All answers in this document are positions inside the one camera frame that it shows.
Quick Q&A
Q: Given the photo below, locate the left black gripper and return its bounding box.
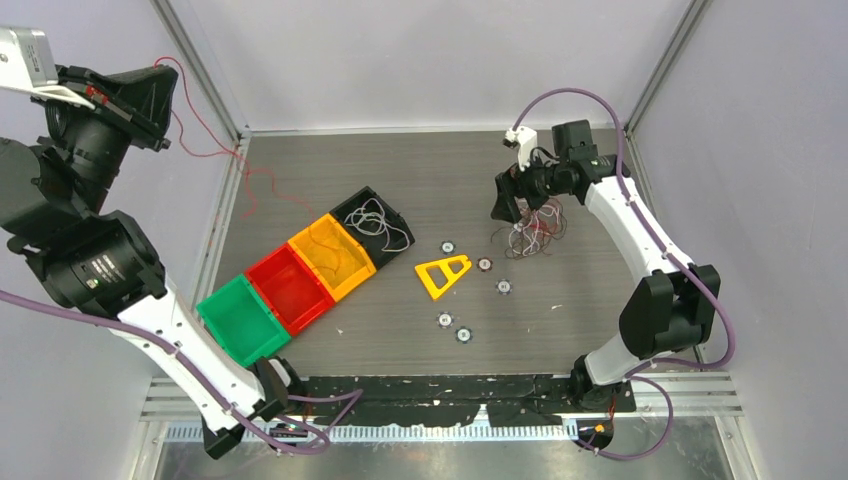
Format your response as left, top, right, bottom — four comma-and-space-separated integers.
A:
26, 60, 174, 209

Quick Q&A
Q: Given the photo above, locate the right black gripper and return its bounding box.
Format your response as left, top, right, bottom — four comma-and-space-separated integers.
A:
491, 147, 568, 224

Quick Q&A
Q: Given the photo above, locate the red wire bundle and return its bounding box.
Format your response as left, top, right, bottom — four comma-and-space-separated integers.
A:
490, 197, 570, 261

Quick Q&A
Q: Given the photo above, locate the white wire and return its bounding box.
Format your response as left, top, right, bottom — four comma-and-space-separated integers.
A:
343, 198, 412, 254

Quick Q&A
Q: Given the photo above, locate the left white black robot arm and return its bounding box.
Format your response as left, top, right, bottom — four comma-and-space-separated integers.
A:
1, 65, 307, 458

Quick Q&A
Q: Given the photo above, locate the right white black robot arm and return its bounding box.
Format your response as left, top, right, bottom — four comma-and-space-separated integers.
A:
491, 120, 721, 411

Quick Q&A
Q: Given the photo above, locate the dark chip upper left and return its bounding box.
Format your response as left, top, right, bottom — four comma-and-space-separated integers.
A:
440, 241, 456, 255

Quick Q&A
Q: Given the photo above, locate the dark chip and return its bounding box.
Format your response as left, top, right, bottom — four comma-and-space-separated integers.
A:
496, 279, 513, 295
437, 312, 454, 329
440, 241, 456, 255

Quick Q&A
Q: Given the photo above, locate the dark chip middle right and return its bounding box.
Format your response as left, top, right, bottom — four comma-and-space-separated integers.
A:
496, 279, 513, 295

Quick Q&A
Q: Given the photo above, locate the black plastic bin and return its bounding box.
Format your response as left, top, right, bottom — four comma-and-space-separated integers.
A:
330, 186, 415, 269

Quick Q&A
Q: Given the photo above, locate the dark chip lower left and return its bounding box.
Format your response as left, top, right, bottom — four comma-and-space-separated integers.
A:
437, 312, 454, 329

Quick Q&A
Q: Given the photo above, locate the dark chip lowest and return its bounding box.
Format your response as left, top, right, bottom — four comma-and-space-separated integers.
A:
455, 327, 473, 344

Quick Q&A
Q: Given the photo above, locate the yellow plastic bin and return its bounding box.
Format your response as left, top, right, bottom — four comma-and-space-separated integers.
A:
287, 213, 377, 302

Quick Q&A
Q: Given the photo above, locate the red plastic bin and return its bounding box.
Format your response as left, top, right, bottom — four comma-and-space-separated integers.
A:
245, 244, 336, 337

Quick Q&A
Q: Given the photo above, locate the green plastic bin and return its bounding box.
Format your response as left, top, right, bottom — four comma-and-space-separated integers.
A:
197, 275, 291, 368

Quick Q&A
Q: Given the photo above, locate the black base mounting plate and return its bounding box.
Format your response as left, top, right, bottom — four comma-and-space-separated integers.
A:
285, 373, 636, 427

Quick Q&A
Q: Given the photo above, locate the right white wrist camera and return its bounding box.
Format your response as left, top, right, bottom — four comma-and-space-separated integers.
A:
503, 126, 538, 171

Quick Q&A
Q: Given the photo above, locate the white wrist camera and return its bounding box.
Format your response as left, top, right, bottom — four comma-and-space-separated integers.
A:
1, 26, 95, 110
503, 126, 538, 171

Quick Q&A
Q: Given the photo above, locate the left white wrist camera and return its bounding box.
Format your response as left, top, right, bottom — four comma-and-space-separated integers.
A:
1, 26, 95, 110

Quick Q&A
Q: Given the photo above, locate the yellow triangular plastic frame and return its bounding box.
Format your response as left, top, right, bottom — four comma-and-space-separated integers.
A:
414, 254, 472, 301

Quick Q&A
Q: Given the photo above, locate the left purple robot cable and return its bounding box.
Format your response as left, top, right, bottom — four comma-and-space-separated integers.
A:
0, 290, 366, 457

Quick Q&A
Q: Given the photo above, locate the slotted aluminium rail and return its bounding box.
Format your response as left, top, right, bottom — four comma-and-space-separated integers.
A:
164, 419, 579, 444

